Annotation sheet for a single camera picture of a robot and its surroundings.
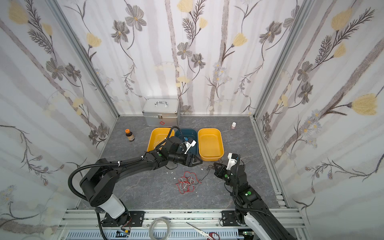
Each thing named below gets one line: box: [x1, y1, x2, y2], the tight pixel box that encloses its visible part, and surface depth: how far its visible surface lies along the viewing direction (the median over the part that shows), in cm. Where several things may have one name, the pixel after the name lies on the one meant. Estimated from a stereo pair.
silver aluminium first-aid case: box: [142, 98, 181, 127], surface depth 110 cm
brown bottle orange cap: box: [125, 128, 135, 142], surface depth 103 cm
